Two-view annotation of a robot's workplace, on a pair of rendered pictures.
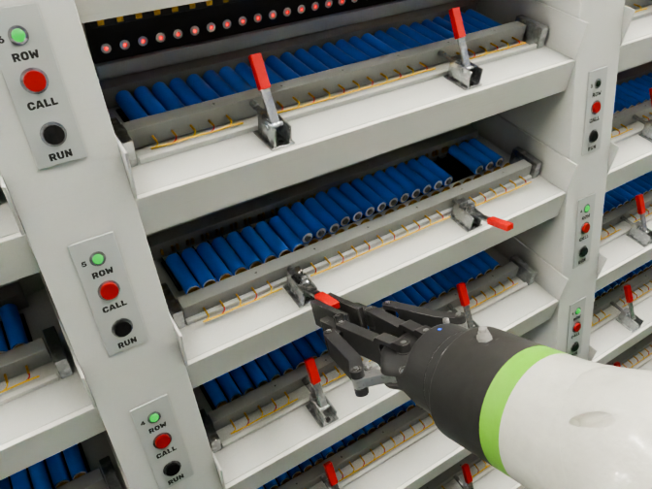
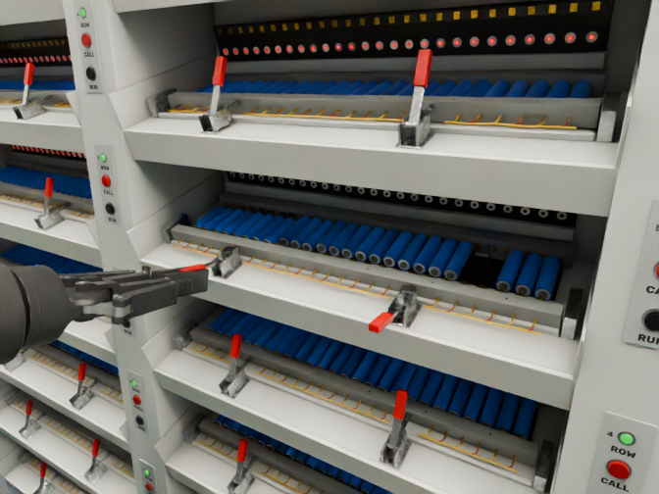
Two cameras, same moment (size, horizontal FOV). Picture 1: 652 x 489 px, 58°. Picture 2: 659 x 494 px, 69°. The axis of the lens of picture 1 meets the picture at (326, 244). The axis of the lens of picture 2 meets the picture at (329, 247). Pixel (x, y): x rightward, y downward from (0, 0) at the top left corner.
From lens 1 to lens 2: 0.71 m
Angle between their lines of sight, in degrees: 55
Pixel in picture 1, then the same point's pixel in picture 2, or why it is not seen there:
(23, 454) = (77, 252)
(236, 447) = (185, 358)
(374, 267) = (282, 288)
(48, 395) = not seen: hidden behind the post
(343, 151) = (253, 159)
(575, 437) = not seen: outside the picture
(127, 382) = (112, 246)
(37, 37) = (89, 15)
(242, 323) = (183, 261)
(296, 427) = (215, 378)
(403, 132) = (312, 165)
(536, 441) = not seen: outside the picture
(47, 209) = (88, 117)
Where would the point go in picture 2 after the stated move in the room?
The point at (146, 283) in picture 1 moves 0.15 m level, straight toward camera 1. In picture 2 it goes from (124, 188) to (9, 206)
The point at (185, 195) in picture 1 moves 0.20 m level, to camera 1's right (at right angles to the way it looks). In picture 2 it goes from (147, 141) to (186, 159)
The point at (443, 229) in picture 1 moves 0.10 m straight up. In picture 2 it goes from (375, 305) to (378, 223)
